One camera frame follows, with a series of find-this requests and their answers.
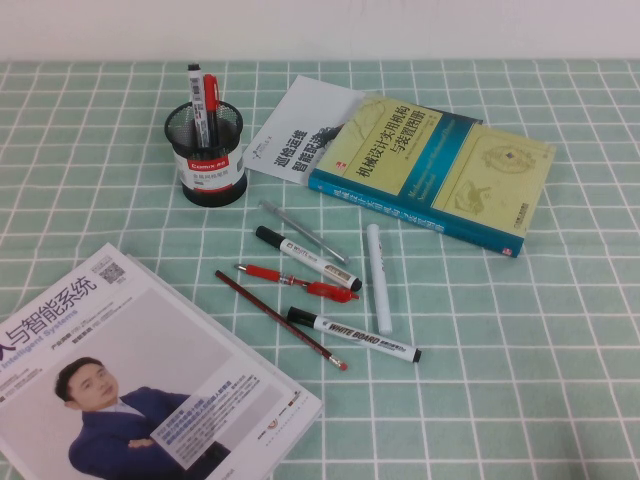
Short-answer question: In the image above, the dark red pencil with eraser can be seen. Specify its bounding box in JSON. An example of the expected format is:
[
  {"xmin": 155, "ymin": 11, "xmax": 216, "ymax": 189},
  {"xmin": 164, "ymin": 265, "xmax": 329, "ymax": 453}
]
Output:
[{"xmin": 214, "ymin": 269, "xmax": 350, "ymax": 372}]

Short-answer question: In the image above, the grey translucent pen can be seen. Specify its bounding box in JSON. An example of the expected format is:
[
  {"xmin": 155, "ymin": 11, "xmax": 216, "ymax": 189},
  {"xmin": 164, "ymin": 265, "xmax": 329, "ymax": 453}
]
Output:
[{"xmin": 258, "ymin": 199, "xmax": 351, "ymax": 265}]

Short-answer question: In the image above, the red gel pen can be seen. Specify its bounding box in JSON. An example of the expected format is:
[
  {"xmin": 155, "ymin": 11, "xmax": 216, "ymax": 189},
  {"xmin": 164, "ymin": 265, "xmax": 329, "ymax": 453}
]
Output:
[{"xmin": 235, "ymin": 262, "xmax": 361, "ymax": 304}]

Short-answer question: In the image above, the black mesh pen holder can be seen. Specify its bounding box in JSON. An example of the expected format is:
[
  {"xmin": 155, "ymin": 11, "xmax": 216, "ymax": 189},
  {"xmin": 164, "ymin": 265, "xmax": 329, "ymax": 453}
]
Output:
[{"xmin": 165, "ymin": 99, "xmax": 249, "ymax": 208}]

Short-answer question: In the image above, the red capped pen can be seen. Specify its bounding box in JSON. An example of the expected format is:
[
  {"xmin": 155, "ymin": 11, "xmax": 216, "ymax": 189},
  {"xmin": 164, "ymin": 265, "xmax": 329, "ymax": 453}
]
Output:
[{"xmin": 202, "ymin": 73, "xmax": 222, "ymax": 149}]

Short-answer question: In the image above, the short white whiteboard marker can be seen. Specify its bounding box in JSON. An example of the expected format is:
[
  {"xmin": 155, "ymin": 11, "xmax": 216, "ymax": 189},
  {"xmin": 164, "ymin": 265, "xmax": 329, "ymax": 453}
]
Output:
[{"xmin": 255, "ymin": 225, "xmax": 365, "ymax": 292}]

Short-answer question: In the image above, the plain white marker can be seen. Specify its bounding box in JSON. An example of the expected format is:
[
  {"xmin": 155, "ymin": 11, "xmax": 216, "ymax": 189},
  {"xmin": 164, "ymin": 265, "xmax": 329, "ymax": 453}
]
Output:
[{"xmin": 366, "ymin": 223, "xmax": 393, "ymax": 336}]

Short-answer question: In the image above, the long white whiteboard marker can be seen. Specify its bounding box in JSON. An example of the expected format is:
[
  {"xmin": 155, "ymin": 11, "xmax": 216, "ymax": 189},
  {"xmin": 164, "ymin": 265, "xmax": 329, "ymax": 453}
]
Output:
[{"xmin": 286, "ymin": 306, "xmax": 423, "ymax": 364}]

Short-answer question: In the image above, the white booklet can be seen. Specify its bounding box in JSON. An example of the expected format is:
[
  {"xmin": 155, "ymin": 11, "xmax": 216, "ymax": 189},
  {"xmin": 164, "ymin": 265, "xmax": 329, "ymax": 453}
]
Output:
[{"xmin": 243, "ymin": 74, "xmax": 366, "ymax": 187}]

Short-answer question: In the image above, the teal and yellow hardcover book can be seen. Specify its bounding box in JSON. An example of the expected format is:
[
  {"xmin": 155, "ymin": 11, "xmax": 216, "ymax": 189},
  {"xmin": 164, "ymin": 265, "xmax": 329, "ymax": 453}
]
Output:
[{"xmin": 307, "ymin": 94, "xmax": 558, "ymax": 259}]

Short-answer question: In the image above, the white marker with barcode label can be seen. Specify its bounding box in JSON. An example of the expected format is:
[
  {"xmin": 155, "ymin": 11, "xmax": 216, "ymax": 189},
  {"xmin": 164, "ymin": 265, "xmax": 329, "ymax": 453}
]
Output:
[{"xmin": 187, "ymin": 63, "xmax": 211, "ymax": 149}]

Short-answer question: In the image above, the magazine with man on cover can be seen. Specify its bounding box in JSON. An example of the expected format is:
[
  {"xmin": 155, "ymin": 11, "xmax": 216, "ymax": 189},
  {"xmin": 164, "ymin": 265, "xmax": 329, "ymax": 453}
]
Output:
[{"xmin": 0, "ymin": 242, "xmax": 321, "ymax": 480}]

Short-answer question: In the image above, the green checked tablecloth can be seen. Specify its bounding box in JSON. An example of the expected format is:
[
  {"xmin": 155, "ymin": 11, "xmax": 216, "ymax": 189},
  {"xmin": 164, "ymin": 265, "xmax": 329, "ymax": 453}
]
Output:
[{"xmin": 0, "ymin": 58, "xmax": 640, "ymax": 480}]

